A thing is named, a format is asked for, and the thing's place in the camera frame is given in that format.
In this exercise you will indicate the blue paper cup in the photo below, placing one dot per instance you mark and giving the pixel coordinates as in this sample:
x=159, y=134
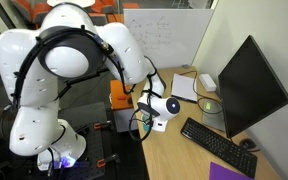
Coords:
x=147, y=125

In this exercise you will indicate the black computer mouse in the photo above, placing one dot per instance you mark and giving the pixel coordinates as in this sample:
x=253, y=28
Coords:
x=248, y=143

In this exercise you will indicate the silver monitor stand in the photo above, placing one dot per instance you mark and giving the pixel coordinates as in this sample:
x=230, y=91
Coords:
x=214, y=118

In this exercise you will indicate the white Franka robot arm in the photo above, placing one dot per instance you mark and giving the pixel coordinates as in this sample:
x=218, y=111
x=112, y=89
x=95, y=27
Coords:
x=64, y=60

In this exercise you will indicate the round white table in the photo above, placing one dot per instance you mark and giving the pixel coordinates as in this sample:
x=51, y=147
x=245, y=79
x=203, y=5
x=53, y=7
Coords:
x=70, y=2

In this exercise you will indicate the orange box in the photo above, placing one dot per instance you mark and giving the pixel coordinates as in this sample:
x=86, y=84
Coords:
x=118, y=93

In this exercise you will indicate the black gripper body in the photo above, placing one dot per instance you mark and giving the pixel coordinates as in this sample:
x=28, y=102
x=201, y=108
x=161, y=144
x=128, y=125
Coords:
x=149, y=109

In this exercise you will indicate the black breadboard robot table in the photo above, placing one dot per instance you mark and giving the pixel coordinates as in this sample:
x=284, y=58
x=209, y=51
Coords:
x=94, y=143

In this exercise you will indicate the purple mat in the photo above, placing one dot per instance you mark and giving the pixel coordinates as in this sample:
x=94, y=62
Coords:
x=224, y=172

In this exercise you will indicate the whiteboard with black drawings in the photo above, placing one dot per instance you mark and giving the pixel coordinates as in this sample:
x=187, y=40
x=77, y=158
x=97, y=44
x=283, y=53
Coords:
x=184, y=40

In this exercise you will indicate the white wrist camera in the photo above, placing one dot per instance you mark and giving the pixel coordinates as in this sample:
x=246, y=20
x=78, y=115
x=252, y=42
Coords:
x=160, y=125

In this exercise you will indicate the orange black clamp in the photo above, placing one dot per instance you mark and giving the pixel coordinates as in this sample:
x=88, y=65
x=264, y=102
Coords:
x=102, y=125
x=107, y=160

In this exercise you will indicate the white power strip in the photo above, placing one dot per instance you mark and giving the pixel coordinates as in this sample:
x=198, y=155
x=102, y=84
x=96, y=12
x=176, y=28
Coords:
x=207, y=82

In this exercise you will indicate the black keyboard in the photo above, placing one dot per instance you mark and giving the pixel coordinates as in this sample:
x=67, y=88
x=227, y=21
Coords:
x=217, y=146

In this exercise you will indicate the black computer monitor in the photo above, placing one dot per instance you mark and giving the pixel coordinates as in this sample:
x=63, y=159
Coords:
x=250, y=86

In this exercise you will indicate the orange grey chair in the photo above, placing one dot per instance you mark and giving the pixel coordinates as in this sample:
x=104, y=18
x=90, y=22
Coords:
x=34, y=10
x=100, y=6

